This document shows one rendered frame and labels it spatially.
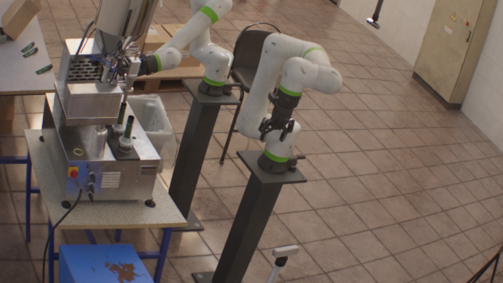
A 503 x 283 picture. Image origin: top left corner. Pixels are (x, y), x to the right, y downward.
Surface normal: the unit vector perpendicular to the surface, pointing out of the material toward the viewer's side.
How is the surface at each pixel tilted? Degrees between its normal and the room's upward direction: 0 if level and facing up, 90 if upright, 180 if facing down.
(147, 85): 90
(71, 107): 90
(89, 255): 0
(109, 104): 90
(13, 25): 90
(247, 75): 0
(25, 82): 0
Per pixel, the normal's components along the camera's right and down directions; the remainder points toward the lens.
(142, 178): 0.48, 0.54
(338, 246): 0.30, -0.84
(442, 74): -0.83, 0.02
